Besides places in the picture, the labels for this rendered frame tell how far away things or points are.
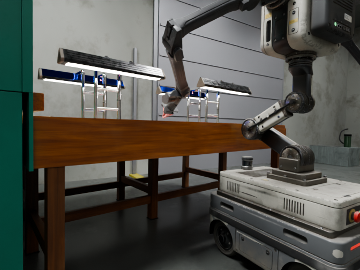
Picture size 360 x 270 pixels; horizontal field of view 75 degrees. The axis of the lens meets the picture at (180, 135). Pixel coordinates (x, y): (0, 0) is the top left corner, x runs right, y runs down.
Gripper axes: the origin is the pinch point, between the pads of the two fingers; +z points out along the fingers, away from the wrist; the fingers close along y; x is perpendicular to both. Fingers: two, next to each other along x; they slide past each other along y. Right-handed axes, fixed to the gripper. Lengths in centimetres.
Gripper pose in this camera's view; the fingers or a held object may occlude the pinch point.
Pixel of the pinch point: (163, 117)
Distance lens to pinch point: 153.1
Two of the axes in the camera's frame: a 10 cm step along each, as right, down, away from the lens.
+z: -5.0, 6.1, 6.2
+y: -7.6, 0.2, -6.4
